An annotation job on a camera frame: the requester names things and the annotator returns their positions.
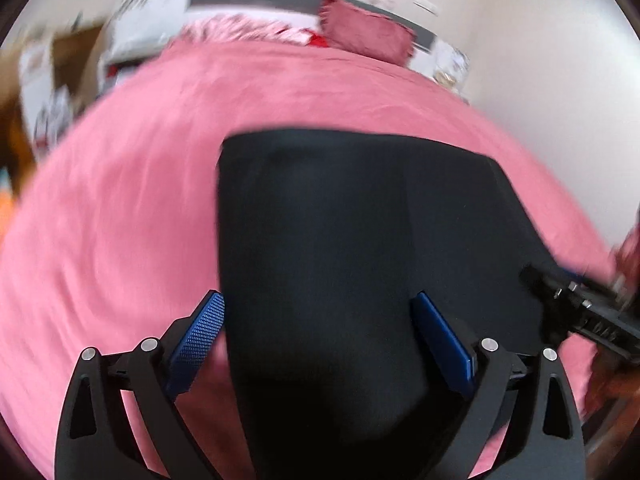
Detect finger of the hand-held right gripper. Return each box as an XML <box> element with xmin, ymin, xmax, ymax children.
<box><xmin>520</xmin><ymin>265</ymin><xmax>640</xmax><ymax>357</ymax></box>

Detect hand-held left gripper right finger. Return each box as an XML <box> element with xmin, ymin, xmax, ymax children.
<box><xmin>410</xmin><ymin>291</ymin><xmax>586</xmax><ymax>480</ymax></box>

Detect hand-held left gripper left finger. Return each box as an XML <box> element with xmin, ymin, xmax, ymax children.
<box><xmin>54</xmin><ymin>290</ymin><xmax>226</xmax><ymax>480</ymax></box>

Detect black pants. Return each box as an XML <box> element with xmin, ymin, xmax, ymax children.
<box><xmin>216</xmin><ymin>129</ymin><xmax>591</xmax><ymax>480</ymax></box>

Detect pink bed blanket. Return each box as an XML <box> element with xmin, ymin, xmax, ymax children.
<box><xmin>0</xmin><ymin>40</ymin><xmax>626</xmax><ymax>480</ymax></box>

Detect white nightstand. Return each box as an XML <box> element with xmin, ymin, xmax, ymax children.
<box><xmin>432</xmin><ymin>67</ymin><xmax>471</xmax><ymax>103</ymax></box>
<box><xmin>97</xmin><ymin>35</ymin><xmax>166</xmax><ymax>91</ymax></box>

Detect pink floral cloth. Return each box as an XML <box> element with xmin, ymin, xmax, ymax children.
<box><xmin>180</xmin><ymin>15</ymin><xmax>321</xmax><ymax>48</ymax></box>

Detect pink ruffled pillow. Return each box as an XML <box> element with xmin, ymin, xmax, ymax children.
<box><xmin>319</xmin><ymin>0</ymin><xmax>418</xmax><ymax>68</ymax></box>

